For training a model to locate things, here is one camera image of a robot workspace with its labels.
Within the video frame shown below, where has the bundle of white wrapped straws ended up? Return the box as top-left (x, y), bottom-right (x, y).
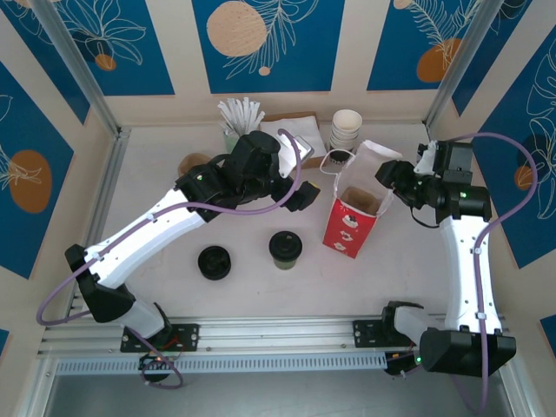
top-left (216, 97), bottom-right (266, 136)

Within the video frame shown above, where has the black plastic cup lid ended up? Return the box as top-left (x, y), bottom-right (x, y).
top-left (197, 245), bottom-right (234, 281)
top-left (268, 231), bottom-right (304, 263)

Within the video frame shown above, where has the mint green straw holder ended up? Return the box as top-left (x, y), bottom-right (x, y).
top-left (223, 129), bottom-right (242, 154)

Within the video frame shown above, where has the red and white paper bag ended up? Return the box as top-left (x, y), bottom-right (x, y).
top-left (320, 138), bottom-right (404, 261)

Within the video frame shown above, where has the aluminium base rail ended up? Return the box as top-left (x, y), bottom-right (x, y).
top-left (36, 316), bottom-right (516, 357)

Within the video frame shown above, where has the grey slotted cable duct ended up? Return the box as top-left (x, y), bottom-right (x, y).
top-left (54, 350), bottom-right (387, 375)

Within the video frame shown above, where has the small controller circuit board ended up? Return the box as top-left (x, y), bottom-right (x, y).
top-left (138, 352), bottom-right (175, 383)
top-left (385, 352), bottom-right (429, 379)

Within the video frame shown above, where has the stack of paper cups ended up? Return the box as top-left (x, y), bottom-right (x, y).
top-left (328, 109), bottom-right (364, 170)

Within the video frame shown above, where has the stack of pulp cup carriers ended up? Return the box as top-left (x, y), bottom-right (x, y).
top-left (179, 152), bottom-right (214, 178)

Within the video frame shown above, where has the aluminium frame post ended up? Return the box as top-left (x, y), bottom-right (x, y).
top-left (426, 0), bottom-right (497, 129)
top-left (32, 0), bottom-right (131, 138)

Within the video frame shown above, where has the aluminium table side rail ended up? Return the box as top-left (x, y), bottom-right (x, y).
top-left (71, 128), bottom-right (131, 305)

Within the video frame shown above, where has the white napkin stack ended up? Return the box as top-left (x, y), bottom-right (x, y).
top-left (259, 111), bottom-right (327, 170)

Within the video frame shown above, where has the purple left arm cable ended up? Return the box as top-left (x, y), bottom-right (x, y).
top-left (36, 129), bottom-right (304, 390)

